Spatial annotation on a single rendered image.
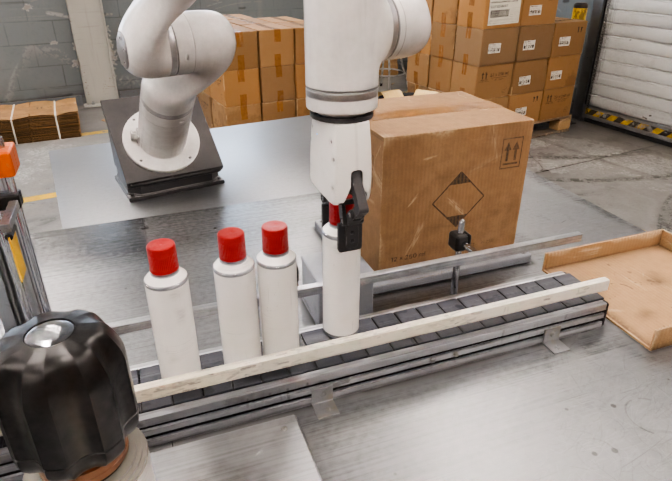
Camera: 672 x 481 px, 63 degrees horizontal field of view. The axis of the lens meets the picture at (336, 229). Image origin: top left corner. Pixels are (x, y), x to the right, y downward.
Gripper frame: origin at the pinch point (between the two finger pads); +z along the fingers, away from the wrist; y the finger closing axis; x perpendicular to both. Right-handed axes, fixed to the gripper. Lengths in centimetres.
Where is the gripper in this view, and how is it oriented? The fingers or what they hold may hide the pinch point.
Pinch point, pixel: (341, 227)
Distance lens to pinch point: 72.2
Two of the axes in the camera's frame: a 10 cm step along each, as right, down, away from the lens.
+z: 0.0, 8.9, 4.6
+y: 3.5, 4.3, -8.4
